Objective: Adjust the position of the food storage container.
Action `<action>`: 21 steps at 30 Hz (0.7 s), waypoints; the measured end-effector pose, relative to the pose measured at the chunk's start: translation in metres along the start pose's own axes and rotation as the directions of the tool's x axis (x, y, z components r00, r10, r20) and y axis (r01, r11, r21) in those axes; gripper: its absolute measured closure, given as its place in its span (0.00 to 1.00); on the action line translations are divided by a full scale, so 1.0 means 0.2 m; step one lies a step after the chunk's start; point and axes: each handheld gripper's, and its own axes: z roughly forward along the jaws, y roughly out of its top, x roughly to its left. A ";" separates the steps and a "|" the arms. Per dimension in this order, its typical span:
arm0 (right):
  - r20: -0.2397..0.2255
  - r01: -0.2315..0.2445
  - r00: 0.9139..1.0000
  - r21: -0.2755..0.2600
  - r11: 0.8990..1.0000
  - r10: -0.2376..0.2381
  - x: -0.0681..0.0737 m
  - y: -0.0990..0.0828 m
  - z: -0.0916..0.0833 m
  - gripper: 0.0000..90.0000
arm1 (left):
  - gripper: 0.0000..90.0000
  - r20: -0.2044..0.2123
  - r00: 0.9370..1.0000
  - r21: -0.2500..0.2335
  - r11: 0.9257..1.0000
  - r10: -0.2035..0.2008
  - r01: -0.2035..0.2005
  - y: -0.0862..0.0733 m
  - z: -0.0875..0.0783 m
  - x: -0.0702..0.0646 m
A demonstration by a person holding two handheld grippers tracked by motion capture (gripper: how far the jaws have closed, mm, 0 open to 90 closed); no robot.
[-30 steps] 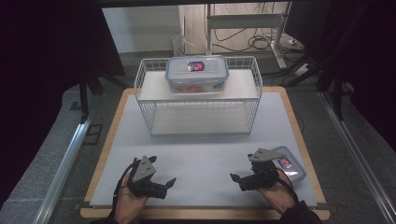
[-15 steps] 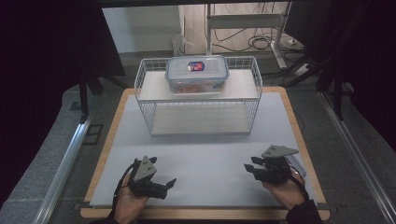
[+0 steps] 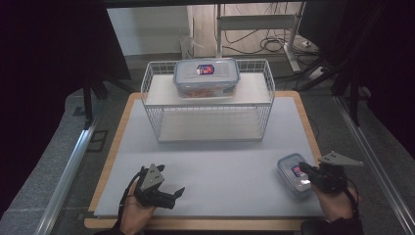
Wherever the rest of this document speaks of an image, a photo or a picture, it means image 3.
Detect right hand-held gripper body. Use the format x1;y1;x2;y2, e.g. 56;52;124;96
307;150;364;194

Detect dark square floor plate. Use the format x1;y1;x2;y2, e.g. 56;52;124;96
86;129;110;153

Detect person's right hand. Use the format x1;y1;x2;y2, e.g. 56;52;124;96
310;182;360;223

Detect black metal stand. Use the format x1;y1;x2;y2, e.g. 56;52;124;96
295;55;371;127
81;76;135;130

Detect wooden framed white board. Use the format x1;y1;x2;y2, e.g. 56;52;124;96
83;91;329;231

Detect light grey table mat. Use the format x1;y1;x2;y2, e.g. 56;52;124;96
93;96;324;219

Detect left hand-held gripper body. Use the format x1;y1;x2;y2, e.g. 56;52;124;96
133;163;177;210

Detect black floor cables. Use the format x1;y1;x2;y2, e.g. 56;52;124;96
221;3;319;57

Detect small clear plastic food container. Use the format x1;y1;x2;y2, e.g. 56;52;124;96
276;152;315;200

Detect white wire shelf rack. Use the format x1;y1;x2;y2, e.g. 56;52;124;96
140;58;276;144

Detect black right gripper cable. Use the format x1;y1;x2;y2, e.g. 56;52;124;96
342;175;362;220

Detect white metal desk frame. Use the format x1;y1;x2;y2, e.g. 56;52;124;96
214;2;306;73

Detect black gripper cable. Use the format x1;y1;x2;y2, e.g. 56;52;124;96
116;170;142;217
342;175;362;220

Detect white power strip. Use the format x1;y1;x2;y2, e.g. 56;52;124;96
307;66;326;81

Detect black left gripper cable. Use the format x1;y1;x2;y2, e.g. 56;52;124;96
116;170;142;217

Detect large clear plastic food container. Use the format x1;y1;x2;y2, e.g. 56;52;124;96
172;57;242;100

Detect aluminium rail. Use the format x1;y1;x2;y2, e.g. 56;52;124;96
33;118;99;235
334;96;415;235

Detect person's left hand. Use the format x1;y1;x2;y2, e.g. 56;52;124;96
118;182;157;235

